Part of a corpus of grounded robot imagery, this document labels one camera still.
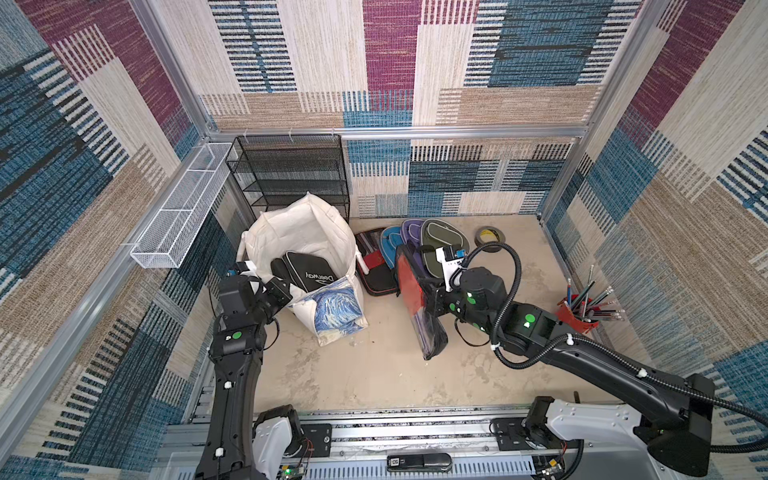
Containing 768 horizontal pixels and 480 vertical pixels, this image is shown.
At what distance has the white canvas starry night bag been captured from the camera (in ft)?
2.60

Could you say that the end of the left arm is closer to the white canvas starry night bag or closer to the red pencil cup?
the white canvas starry night bag

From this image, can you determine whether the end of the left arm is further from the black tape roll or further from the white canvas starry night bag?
the black tape roll
